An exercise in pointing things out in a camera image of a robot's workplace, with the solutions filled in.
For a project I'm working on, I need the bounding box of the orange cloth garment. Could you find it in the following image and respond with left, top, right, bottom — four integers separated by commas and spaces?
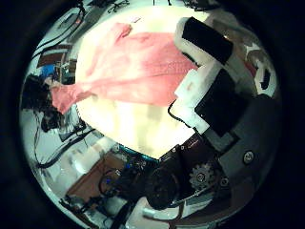
50, 22, 199, 115

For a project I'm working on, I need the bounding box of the black control equipment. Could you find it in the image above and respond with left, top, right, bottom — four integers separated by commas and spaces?
98, 158, 153, 204

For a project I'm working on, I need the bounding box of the brown wooden platform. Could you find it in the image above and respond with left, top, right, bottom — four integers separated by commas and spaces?
66, 156, 128, 201

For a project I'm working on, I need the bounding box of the wooden office desk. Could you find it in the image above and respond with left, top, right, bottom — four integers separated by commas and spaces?
36, 44, 75, 70

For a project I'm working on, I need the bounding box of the blue computer monitor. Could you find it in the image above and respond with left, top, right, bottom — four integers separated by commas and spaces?
39, 63, 60, 80

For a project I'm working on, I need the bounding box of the seated person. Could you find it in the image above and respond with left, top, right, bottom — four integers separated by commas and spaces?
20, 74, 65, 133

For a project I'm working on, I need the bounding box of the black camera tripod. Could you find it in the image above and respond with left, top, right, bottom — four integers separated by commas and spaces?
106, 0, 132, 13

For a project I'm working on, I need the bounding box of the thick black cable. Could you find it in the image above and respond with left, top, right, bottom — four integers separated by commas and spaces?
31, 4, 87, 55
34, 127, 96, 170

